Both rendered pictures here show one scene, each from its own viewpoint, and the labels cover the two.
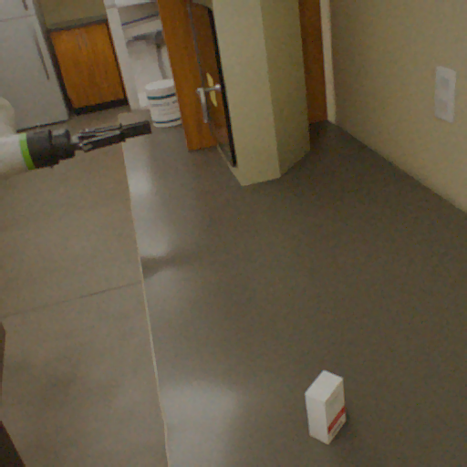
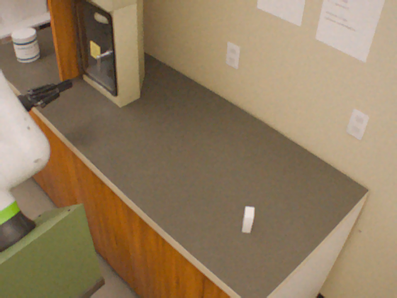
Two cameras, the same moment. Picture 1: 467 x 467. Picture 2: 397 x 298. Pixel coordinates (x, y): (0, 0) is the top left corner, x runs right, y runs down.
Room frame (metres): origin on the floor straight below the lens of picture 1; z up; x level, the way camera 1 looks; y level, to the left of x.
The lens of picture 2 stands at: (-0.11, 0.60, 2.06)
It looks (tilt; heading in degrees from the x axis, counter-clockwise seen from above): 42 degrees down; 322
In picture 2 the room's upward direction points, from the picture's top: 3 degrees clockwise
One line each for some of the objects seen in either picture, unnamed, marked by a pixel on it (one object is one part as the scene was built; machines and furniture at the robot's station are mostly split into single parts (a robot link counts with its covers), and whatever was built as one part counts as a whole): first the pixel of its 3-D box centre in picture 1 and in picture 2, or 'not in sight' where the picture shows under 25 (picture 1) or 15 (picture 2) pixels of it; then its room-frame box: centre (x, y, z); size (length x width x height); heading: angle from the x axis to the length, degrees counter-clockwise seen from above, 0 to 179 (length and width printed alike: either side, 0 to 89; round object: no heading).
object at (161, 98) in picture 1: (165, 103); (25, 45); (2.01, 0.17, 1.02); 0.13 x 0.13 x 0.15
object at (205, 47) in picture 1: (212, 82); (94, 46); (1.45, -0.01, 1.19); 0.30 x 0.01 x 0.40; 8
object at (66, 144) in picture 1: (74, 141); (29, 101); (1.28, 0.35, 1.14); 0.09 x 0.08 x 0.07; 98
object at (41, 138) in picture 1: (44, 146); not in sight; (1.27, 0.43, 1.15); 0.09 x 0.06 x 0.12; 8
